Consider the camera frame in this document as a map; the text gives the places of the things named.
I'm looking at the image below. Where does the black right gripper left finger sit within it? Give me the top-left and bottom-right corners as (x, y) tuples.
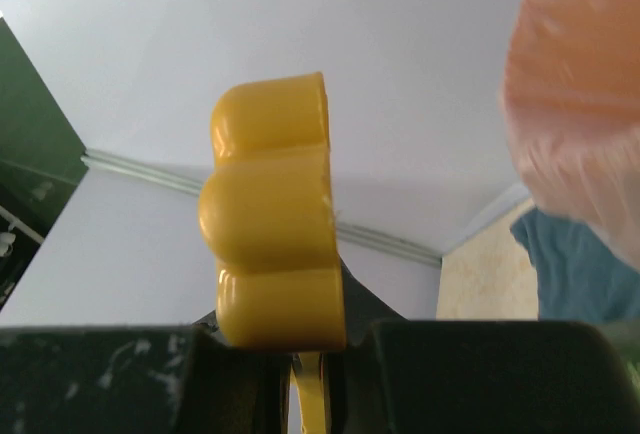
(1, 313), (290, 433)

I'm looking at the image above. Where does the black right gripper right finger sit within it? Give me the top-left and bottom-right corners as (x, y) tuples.
(327, 269), (639, 433)

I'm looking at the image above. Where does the yellow plastic litter scoop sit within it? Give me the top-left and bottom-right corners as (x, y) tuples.
(198, 73), (347, 433)

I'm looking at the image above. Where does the dark green litter box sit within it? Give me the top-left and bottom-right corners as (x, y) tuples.
(600, 319), (640, 395)

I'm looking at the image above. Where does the dark teal folded cloth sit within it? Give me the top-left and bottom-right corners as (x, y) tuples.
(510, 208), (639, 324)

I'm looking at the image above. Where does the orange trash bin with bag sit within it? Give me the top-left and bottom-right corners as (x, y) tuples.
(501, 0), (639, 267)

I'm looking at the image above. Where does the aluminium frame post left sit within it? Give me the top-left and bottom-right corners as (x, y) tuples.
(82, 149), (442, 268)

